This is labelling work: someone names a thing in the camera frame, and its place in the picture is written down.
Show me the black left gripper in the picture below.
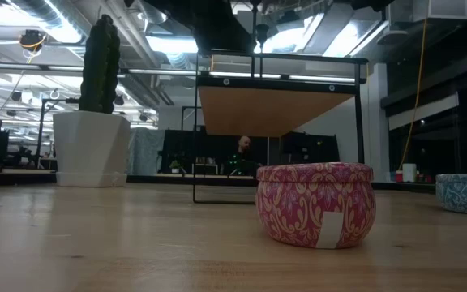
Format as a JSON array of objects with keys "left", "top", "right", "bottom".
[{"left": 158, "top": 0, "right": 255, "bottom": 54}]

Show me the pink patterned candle tin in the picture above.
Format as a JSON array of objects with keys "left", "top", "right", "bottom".
[{"left": 255, "top": 161, "right": 377, "bottom": 250}]

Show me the blue patterned candle tin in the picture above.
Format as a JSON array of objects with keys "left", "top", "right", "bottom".
[{"left": 435, "top": 173, "right": 467, "bottom": 217}]

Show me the person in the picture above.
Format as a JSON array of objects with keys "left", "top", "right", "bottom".
[{"left": 225, "top": 135, "right": 263, "bottom": 178}]

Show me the black partition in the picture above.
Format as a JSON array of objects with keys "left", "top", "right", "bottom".
[{"left": 158, "top": 129, "right": 268, "bottom": 176}]

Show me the green cactus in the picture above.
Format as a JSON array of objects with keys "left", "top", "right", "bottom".
[{"left": 78, "top": 14, "right": 122, "bottom": 114}]

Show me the grey fabric partition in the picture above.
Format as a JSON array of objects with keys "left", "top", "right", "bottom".
[{"left": 126, "top": 128, "right": 165, "bottom": 176}]

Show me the white faceted plant pot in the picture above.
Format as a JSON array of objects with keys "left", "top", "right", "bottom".
[{"left": 52, "top": 109, "right": 132, "bottom": 188}]

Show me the white cylindrical container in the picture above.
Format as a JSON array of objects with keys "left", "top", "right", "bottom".
[{"left": 401, "top": 162, "right": 418, "bottom": 183}]

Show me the wooden shelf riser black frame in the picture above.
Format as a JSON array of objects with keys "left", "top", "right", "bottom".
[{"left": 191, "top": 50, "right": 370, "bottom": 205}]

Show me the black aluminium table frame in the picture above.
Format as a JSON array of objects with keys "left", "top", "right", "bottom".
[{"left": 0, "top": 169, "right": 437, "bottom": 195}]

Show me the orange black cord reel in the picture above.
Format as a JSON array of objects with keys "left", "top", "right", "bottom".
[{"left": 18, "top": 28, "right": 48, "bottom": 53}]

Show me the yellow cable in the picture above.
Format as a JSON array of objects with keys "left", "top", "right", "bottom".
[{"left": 397, "top": 18, "right": 428, "bottom": 171}]

